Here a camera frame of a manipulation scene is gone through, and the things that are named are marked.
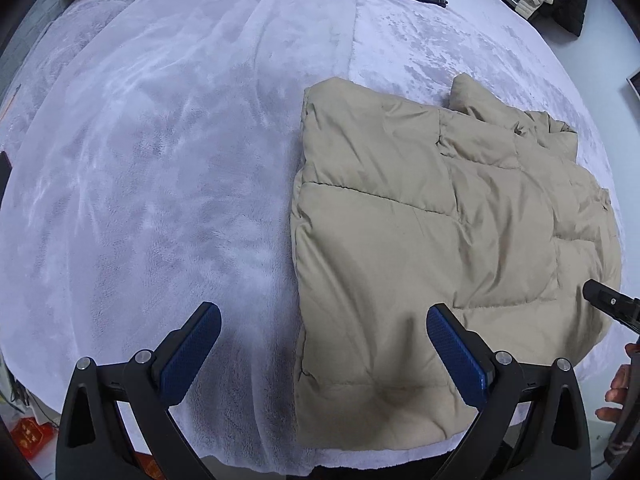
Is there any person's right hand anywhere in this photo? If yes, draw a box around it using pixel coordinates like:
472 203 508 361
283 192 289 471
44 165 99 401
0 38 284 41
594 364 631 424

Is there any black smartphone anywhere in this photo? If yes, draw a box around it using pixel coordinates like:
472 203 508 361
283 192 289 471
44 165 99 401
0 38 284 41
0 151 12 203

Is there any grey quilted headboard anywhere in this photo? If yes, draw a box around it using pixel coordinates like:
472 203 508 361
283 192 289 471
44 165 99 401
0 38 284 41
0 0 74 96

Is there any beige puffer jacket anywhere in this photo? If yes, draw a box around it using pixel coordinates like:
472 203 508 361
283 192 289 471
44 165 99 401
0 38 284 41
291 74 622 451

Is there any wall mounted tv screen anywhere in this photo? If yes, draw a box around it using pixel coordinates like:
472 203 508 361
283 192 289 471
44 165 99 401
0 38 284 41
627 70 640 99

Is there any red gold packet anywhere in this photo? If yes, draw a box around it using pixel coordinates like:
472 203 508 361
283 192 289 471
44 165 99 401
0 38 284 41
10 417 56 460

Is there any lavender fleece blanket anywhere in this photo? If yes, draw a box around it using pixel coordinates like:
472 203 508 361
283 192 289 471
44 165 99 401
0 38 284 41
1 0 613 474

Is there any red box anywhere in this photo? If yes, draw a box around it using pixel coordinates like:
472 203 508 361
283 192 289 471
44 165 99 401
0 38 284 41
136 452 165 480

